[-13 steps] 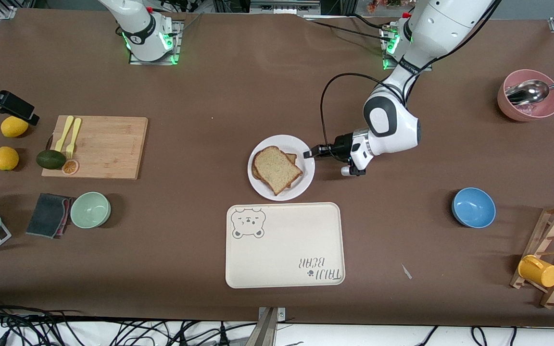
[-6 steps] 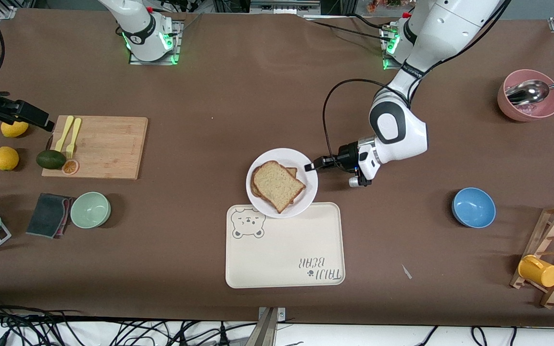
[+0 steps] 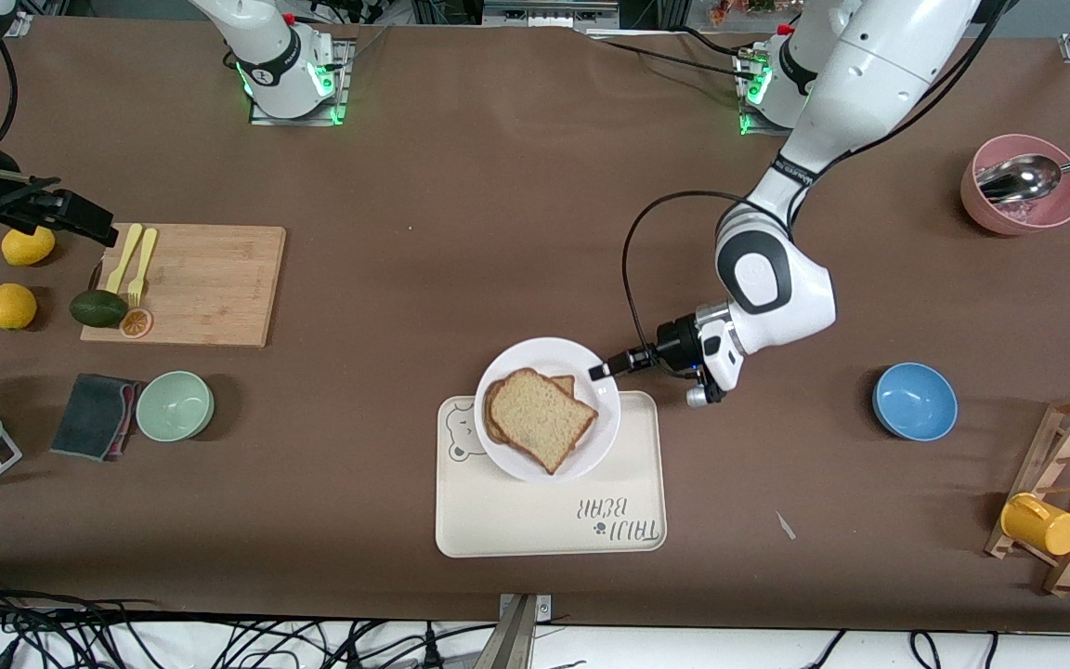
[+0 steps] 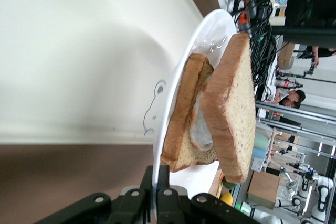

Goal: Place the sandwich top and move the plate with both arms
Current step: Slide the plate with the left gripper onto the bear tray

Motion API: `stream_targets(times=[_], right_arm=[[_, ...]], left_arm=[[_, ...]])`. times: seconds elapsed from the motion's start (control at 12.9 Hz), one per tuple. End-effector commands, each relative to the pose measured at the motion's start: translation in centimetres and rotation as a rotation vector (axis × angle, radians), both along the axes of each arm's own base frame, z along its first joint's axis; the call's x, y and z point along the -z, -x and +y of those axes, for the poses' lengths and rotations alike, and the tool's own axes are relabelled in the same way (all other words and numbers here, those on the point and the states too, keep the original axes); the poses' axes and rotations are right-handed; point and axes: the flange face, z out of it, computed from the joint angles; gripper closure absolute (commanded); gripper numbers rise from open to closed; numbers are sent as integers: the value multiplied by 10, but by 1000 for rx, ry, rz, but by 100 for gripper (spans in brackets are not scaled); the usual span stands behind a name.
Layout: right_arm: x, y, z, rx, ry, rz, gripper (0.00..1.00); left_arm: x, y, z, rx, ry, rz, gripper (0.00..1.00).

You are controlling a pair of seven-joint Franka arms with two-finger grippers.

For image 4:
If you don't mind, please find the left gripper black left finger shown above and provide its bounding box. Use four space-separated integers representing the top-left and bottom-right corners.
35 165 154 224

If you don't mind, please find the cream bear print tray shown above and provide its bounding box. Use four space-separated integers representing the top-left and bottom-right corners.
0 0 220 146

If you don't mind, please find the light blue cup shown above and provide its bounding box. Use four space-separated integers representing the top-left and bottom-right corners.
251 147 269 159

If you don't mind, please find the toy fried egg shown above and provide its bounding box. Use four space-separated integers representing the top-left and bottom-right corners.
189 74 214 152

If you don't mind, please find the pale green cup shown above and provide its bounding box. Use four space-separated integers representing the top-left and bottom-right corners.
253 130 271 150

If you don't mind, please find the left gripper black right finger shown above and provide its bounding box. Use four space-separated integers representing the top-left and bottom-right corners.
157 165 263 224

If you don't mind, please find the brown bread slice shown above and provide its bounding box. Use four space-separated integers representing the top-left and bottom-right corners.
199 32 257 184
160 52 219 173

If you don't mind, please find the white round plate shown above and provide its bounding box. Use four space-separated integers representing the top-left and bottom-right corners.
152 8 241 224

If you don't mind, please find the wooden cutting board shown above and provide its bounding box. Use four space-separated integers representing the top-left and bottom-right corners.
208 167 224 199

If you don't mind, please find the dark haired person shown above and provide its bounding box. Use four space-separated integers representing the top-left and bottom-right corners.
271 88 307 110

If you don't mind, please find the black floor cable bundle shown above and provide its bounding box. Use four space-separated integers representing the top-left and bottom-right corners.
214 0 279 97

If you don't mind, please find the yellow lemon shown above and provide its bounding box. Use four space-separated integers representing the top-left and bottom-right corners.
220 191 234 207

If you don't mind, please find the brown cardboard box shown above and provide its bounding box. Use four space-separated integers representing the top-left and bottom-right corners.
246 170 282 210

